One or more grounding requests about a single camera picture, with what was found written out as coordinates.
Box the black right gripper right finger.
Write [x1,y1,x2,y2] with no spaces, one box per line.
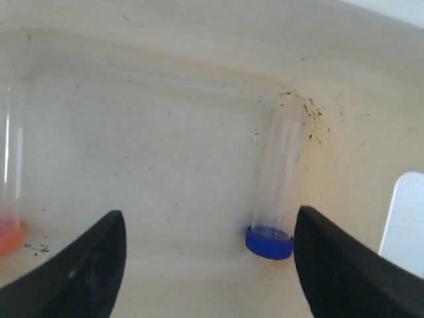
[294,206,423,317]

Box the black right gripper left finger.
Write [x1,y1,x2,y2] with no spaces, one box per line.
[1,210,127,317]

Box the clear tube orange cap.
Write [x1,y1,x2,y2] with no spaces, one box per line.
[1,81,25,256]

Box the clear tube blue cap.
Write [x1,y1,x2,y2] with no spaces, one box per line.
[245,115,303,260]

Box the cream plastic bin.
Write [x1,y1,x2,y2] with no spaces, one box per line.
[1,1,423,317]

